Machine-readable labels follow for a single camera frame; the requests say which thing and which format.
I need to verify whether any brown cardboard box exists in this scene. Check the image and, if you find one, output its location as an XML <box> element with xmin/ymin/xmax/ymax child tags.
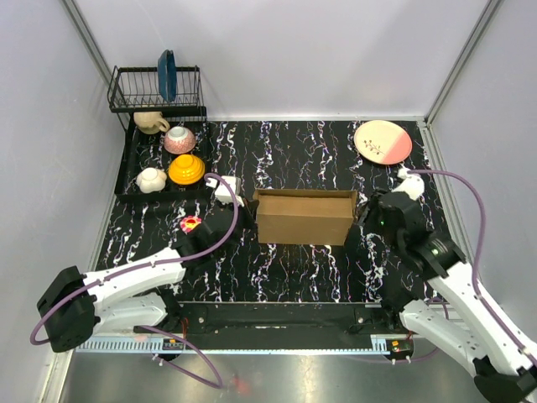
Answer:
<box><xmin>253</xmin><ymin>189</ymin><xmax>357</xmax><ymax>246</ymax></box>

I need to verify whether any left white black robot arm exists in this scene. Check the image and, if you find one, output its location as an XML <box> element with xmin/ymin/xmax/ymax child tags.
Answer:
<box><xmin>37</xmin><ymin>200</ymin><xmax>258</xmax><ymax>353</ymax></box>

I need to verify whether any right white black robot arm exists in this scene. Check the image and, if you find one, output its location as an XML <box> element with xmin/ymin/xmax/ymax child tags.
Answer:
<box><xmin>358</xmin><ymin>191</ymin><xmax>536</xmax><ymax>402</ymax></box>

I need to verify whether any pink flower toy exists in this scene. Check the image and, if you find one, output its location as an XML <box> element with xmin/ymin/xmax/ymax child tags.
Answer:
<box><xmin>180</xmin><ymin>216</ymin><xmax>202</xmax><ymax>233</ymax></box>

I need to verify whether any pink cream round plate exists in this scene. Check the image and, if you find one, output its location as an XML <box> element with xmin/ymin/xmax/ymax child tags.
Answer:
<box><xmin>353</xmin><ymin>120</ymin><xmax>413</xmax><ymax>165</ymax></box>

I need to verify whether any yellow ribbed bowl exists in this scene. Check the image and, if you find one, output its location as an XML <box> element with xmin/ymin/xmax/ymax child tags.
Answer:
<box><xmin>168</xmin><ymin>154</ymin><xmax>206</xmax><ymax>186</ymax></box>

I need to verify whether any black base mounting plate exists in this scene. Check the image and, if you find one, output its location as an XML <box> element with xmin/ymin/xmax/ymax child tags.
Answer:
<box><xmin>156</xmin><ymin>302</ymin><xmax>408</xmax><ymax>350</ymax></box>

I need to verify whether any white flower shaped cup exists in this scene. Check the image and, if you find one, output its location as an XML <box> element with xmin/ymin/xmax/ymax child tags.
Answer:
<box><xmin>136</xmin><ymin>167</ymin><xmax>167</xmax><ymax>194</ymax></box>

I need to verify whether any pink patterned bowl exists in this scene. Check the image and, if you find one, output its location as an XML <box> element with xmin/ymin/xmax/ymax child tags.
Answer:
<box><xmin>164</xmin><ymin>126</ymin><xmax>196</xmax><ymax>154</ymax></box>

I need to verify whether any black tray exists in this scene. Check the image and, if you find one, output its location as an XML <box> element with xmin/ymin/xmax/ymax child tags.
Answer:
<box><xmin>114</xmin><ymin>122</ymin><xmax>208</xmax><ymax>204</ymax></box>

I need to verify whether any beige mug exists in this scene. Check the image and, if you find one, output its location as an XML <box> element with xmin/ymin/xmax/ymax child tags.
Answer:
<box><xmin>133</xmin><ymin>111</ymin><xmax>170</xmax><ymax>135</ymax></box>

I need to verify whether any blue plate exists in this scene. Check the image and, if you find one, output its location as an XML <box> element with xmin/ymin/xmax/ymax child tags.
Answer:
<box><xmin>157</xmin><ymin>50</ymin><xmax>177</xmax><ymax>103</ymax></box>

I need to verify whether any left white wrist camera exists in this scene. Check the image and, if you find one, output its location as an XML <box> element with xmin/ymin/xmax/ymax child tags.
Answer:
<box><xmin>206</xmin><ymin>175</ymin><xmax>244</xmax><ymax>207</ymax></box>

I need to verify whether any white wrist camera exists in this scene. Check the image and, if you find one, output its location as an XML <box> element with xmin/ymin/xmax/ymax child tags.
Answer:
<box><xmin>206</xmin><ymin>175</ymin><xmax>244</xmax><ymax>207</ymax></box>
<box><xmin>392</xmin><ymin>167</ymin><xmax>425</xmax><ymax>201</ymax></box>

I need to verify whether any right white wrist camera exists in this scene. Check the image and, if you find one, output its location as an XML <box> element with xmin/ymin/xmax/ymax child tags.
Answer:
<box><xmin>392</xmin><ymin>167</ymin><xmax>425</xmax><ymax>201</ymax></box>

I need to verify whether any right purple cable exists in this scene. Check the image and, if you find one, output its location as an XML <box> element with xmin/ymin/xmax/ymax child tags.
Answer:
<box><xmin>335</xmin><ymin>167</ymin><xmax>537</xmax><ymax>366</ymax></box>

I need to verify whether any purple cable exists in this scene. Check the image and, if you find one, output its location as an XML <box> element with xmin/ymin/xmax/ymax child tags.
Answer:
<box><xmin>335</xmin><ymin>167</ymin><xmax>537</xmax><ymax>366</ymax></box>
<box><xmin>29</xmin><ymin>172</ymin><xmax>241</xmax><ymax>390</ymax></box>

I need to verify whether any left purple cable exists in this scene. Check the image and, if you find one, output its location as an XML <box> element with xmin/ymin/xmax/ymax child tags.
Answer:
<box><xmin>29</xmin><ymin>172</ymin><xmax>241</xmax><ymax>390</ymax></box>

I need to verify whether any black wire dish rack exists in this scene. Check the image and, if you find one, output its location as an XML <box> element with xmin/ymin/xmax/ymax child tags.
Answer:
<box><xmin>107</xmin><ymin>66</ymin><xmax>207</xmax><ymax>122</ymax></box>

